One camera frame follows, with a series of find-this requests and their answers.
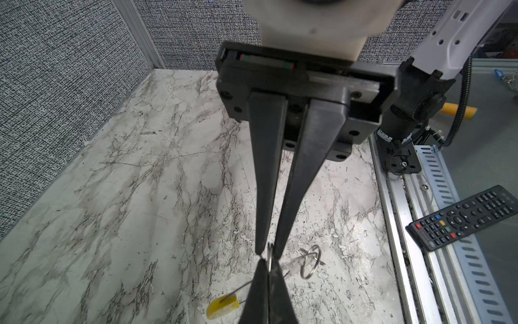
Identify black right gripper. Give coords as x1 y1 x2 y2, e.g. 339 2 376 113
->
215 41 399 259

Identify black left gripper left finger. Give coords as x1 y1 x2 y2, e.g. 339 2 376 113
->
238 259 269 324

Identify yellow capped key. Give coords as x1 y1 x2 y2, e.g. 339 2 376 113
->
206 280 252 320

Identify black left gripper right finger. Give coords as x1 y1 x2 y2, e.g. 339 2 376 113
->
268 260 298 324

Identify grey cable duct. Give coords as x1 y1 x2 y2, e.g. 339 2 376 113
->
408 145 517 323

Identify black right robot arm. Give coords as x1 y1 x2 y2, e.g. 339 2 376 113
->
215 1 510 259

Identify black remote control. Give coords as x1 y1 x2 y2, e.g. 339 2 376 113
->
406 185 517 252

